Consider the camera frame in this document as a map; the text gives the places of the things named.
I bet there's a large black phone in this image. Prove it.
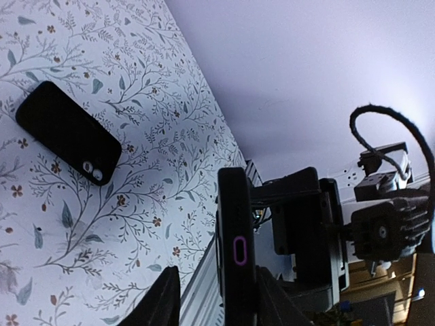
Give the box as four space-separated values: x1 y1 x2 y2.
16 81 122 186

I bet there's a right camera cable black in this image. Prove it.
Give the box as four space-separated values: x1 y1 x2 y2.
349 104 435 218

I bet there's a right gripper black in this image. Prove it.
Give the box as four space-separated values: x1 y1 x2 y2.
250 167 349 311

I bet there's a floral patterned table mat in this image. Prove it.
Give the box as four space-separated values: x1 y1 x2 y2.
1 1 245 325

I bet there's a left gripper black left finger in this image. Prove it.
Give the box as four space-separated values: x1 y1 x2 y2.
119 266 180 326

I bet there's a front aluminium rail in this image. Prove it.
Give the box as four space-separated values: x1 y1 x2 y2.
179 236 224 326

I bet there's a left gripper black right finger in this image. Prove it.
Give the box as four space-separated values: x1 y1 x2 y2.
256 266 311 326

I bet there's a small black phone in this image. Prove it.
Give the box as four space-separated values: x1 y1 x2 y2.
216 167 257 325

